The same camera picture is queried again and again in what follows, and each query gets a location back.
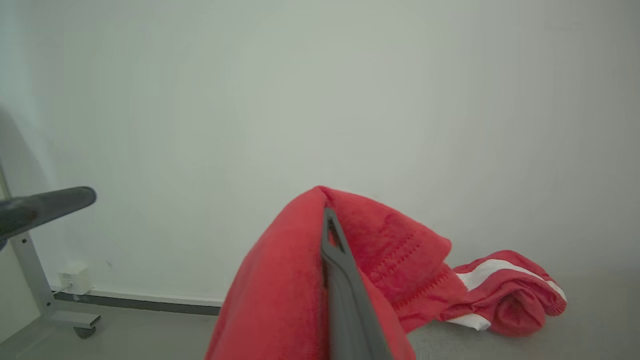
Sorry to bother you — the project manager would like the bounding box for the red garment with white stripes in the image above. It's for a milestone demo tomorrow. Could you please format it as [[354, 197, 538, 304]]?
[[203, 185, 569, 360]]

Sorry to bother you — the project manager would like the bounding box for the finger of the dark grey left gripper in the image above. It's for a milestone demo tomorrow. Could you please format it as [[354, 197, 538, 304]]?
[[0, 186, 98, 252]]

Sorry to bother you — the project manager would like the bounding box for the white partition panel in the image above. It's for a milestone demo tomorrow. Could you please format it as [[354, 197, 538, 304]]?
[[0, 244, 42, 347]]

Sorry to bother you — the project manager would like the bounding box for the white wall socket box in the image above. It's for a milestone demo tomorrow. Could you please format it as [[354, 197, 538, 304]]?
[[57, 262, 95, 296]]

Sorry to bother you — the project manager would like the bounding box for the white and black baseboard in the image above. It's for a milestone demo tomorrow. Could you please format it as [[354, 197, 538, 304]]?
[[50, 285, 225, 317]]

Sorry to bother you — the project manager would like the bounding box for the grey metal stand frame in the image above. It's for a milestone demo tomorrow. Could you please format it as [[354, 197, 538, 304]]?
[[0, 159, 102, 331]]

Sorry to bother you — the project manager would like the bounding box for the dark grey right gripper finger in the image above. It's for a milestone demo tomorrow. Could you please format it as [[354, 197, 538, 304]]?
[[319, 207, 396, 360]]

